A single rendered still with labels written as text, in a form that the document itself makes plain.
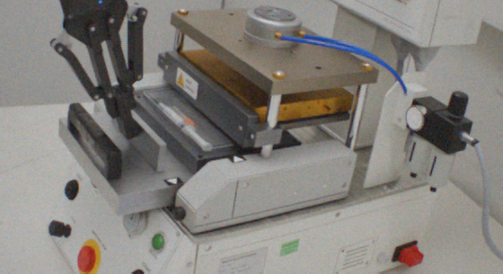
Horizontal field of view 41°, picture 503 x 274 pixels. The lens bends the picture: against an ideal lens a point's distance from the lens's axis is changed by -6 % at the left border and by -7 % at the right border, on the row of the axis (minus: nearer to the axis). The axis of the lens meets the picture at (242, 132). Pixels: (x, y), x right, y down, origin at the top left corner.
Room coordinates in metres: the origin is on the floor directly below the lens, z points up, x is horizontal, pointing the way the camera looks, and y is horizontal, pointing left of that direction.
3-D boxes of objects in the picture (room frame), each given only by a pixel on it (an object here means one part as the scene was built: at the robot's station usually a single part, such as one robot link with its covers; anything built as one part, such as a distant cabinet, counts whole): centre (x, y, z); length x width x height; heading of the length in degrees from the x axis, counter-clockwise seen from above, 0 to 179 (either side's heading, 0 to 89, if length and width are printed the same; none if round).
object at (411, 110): (0.86, -0.25, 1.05); 0.15 x 0.05 x 0.15; 36
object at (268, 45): (0.97, -0.06, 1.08); 0.31 x 0.24 x 0.13; 36
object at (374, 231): (0.95, -0.02, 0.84); 0.53 x 0.37 x 0.17; 126
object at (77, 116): (0.81, 0.19, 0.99); 0.15 x 0.02 x 0.04; 36
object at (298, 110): (0.96, -0.02, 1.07); 0.22 x 0.17 x 0.10; 36
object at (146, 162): (0.89, 0.08, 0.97); 0.30 x 0.22 x 0.08; 126
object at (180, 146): (0.92, 0.04, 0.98); 0.20 x 0.17 x 0.03; 36
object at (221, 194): (0.81, -0.04, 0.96); 0.26 x 0.05 x 0.07; 126
